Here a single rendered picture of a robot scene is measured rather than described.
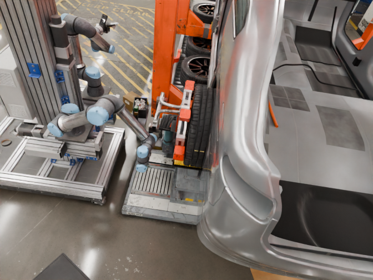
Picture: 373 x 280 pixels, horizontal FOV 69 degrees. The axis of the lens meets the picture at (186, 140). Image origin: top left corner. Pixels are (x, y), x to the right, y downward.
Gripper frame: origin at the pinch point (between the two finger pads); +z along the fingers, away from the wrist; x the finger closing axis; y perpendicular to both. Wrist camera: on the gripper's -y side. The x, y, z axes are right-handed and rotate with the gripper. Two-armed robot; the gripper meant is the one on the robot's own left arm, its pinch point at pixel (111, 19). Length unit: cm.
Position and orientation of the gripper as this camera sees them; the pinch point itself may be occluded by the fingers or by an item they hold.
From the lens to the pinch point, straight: 285.1
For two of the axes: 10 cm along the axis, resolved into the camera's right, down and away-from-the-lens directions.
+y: -2.5, 6.4, 7.3
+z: 3.3, -6.5, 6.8
